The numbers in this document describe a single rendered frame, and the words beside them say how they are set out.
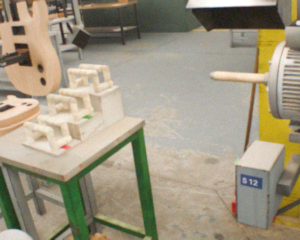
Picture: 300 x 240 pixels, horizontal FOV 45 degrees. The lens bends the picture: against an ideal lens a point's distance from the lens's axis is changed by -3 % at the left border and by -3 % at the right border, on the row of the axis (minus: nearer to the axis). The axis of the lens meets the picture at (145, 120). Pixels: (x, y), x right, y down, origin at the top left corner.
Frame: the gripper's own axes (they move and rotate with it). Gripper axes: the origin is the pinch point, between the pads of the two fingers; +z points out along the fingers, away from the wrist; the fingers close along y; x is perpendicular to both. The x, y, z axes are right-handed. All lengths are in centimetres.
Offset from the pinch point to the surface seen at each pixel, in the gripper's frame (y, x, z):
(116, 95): 14, -30, 38
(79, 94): 6.0, -24.1, 21.7
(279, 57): 101, -2, 20
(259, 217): 105, -41, -6
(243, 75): 86, -10, 26
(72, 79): -6.9, -20.3, 29.9
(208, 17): 68, 8, 38
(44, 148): 3.6, -42.4, -2.1
